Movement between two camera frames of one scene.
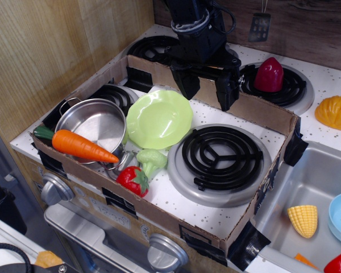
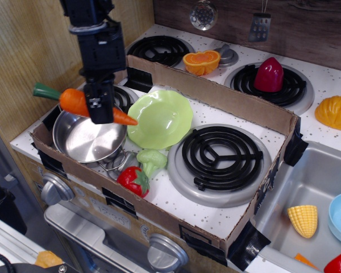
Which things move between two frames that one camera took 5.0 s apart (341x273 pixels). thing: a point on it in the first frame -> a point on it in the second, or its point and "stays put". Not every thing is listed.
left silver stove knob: (55, 190) stays put
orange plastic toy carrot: (74, 143) -> (74, 100)
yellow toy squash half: (335, 111) stays put
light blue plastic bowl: (340, 218) stays put
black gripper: (207, 48) -> (102, 52)
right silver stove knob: (165, 255) stays put
